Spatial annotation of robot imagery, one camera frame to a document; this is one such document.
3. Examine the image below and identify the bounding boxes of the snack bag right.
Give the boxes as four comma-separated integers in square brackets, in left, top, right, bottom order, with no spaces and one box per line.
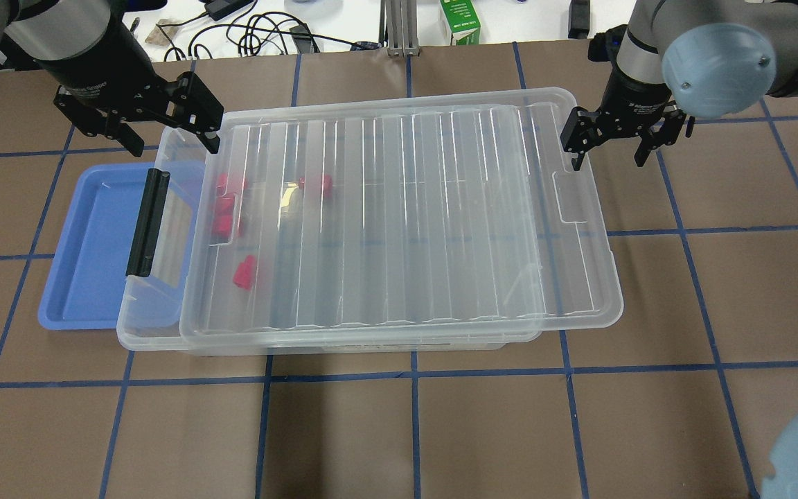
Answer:
[143,23,181,47]

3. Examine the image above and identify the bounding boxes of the red block lone near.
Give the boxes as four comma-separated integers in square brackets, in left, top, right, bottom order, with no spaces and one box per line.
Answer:
[232,254,257,291]

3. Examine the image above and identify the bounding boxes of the clear plastic box lid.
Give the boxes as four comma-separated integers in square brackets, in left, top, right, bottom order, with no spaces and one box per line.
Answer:
[179,87,624,351]

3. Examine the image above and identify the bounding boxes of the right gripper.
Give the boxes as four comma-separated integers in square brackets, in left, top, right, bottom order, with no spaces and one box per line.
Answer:
[560,69,695,173]

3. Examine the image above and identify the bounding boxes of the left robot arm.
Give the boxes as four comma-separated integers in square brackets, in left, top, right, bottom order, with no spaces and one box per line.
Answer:
[0,1,224,156]

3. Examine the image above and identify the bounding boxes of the red block cluster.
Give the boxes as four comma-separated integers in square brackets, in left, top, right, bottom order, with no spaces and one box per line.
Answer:
[213,193,242,218]
[215,173,248,197]
[211,215,245,241]

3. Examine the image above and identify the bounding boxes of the black box latch handle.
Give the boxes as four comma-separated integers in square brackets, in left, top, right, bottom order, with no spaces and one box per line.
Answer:
[125,168,170,277]

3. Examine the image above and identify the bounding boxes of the black power adapter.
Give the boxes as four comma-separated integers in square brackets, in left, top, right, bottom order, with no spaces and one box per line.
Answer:
[203,0,256,20]

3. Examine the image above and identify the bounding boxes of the green carton box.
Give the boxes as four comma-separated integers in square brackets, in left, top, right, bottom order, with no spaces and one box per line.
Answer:
[438,0,482,46]

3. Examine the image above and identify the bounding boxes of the red block cluster middle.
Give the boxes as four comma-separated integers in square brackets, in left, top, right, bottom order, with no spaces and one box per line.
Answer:
[213,193,242,218]

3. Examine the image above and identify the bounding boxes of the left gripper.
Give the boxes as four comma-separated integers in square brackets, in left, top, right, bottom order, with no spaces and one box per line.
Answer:
[53,42,224,157]

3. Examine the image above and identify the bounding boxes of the aluminium frame post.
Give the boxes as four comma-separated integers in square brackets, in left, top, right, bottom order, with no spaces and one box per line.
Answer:
[380,0,420,58]

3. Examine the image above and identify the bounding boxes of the blue plastic tray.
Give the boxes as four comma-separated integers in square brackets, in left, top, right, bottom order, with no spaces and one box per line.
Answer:
[38,160,204,335]

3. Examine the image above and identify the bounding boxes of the clear plastic storage box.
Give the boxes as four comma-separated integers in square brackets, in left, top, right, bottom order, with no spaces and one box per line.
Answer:
[117,116,548,355]

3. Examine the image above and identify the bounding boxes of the red block far centre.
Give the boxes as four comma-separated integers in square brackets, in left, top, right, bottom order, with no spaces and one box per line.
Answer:
[298,174,333,199]

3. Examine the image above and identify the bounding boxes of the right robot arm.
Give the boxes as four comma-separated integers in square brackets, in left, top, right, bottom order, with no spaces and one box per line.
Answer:
[560,1,798,170]

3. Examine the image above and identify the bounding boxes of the red block cluster upper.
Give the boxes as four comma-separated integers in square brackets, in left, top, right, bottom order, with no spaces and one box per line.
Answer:
[215,173,248,197]

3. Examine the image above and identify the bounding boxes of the red block cluster lower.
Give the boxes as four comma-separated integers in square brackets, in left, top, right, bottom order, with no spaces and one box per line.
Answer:
[211,215,245,241]

